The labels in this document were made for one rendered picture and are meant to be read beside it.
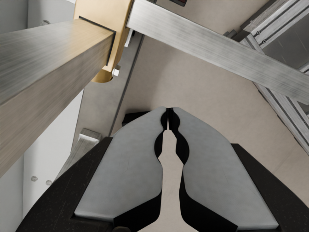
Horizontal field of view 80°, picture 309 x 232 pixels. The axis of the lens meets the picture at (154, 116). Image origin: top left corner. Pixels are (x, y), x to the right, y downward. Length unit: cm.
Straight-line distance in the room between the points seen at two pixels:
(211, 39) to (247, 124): 119
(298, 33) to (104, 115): 84
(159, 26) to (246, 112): 115
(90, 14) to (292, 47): 89
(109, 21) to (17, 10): 30
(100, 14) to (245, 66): 16
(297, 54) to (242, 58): 80
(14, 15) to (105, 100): 23
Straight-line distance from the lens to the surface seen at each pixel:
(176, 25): 21
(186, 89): 115
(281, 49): 99
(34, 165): 76
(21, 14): 49
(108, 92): 39
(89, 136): 44
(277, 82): 26
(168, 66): 109
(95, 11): 21
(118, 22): 21
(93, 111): 43
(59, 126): 60
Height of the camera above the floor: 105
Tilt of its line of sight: 58 degrees down
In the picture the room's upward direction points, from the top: 175 degrees counter-clockwise
